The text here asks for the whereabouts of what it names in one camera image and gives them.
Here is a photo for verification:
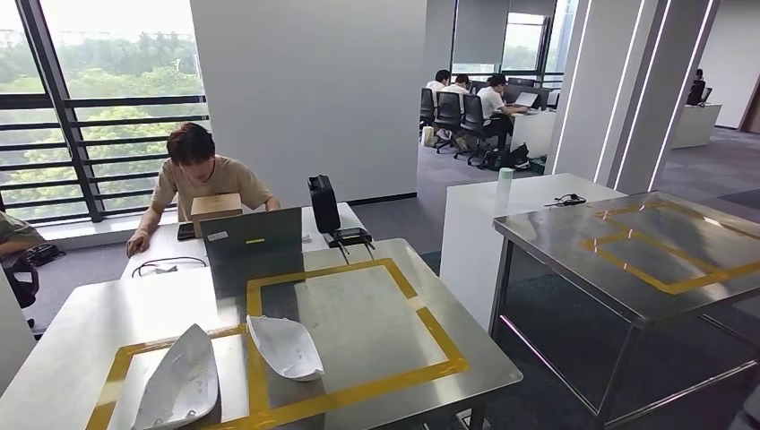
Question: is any person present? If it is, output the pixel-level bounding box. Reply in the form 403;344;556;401
442;73;472;99
0;211;46;259
425;69;453;93
686;68;708;107
476;73;530;150
125;123;281;259

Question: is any black upright case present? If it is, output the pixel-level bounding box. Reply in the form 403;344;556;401
307;174;342;235

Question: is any brown cardboard box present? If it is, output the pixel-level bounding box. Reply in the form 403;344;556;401
189;193;244;238

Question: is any black window railing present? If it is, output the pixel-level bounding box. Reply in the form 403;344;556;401
0;94;210;226

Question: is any white counter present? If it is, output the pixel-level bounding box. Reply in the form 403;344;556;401
670;103;724;151

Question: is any black headset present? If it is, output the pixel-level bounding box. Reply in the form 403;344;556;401
543;193;589;209

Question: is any grey laptop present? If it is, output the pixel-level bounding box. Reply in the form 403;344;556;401
200;207;304;271

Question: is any black bag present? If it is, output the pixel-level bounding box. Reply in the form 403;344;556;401
23;243;66;268

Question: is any white green bottle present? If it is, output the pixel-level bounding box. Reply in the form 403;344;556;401
496;167;515;203

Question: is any brown door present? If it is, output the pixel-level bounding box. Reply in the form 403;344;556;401
738;73;760;134

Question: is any black cable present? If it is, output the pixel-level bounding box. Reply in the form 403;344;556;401
130;256;209;279

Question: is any white desk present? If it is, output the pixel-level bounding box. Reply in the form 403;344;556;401
510;108;558;160
439;173;627;333
118;202;367;281

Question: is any steel workbench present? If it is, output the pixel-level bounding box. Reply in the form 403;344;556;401
0;238;525;430

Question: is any black office chair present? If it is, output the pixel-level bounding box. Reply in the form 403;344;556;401
0;252;41;331
419;87;437;132
453;93;498;168
433;90;464;156

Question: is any white curved plastic shell part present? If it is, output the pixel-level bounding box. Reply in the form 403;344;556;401
130;322;220;430
246;314;326;383

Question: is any black backpack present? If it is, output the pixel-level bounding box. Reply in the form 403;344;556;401
478;142;531;173

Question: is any stainless steel table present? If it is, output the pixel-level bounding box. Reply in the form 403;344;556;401
489;191;760;430

